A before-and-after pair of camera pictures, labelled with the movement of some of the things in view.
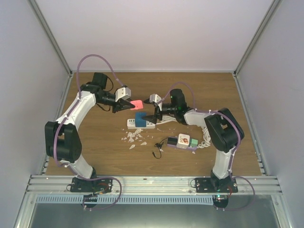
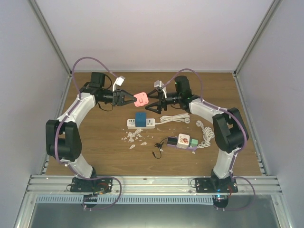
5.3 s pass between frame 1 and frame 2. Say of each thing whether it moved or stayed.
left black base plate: stayed
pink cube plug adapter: moved
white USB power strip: stayed
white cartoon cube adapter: stayed
